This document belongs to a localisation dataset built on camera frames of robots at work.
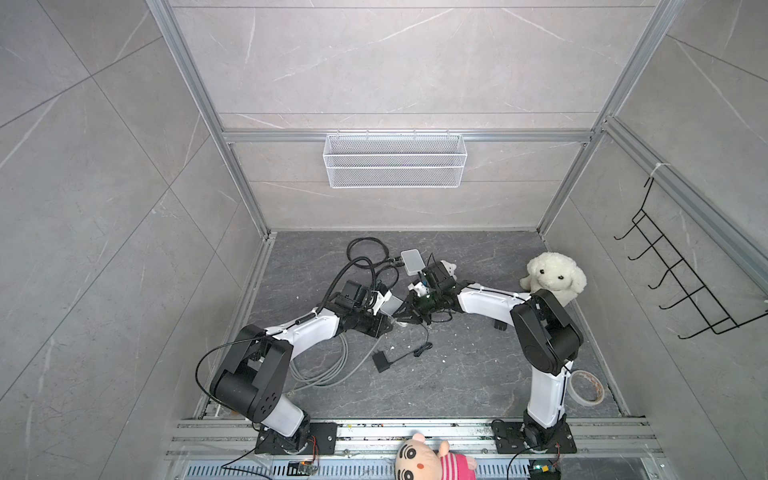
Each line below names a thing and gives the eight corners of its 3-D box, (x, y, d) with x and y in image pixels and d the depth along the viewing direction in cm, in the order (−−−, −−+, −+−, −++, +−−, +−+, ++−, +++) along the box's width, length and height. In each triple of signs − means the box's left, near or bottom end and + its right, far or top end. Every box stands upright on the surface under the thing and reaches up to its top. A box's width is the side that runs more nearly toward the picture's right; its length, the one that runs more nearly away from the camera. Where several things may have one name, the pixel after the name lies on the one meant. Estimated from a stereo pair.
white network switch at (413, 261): (407, 276, 107) (408, 272, 106) (399, 254, 114) (399, 251, 112) (426, 271, 109) (427, 268, 107) (417, 251, 115) (417, 247, 114)
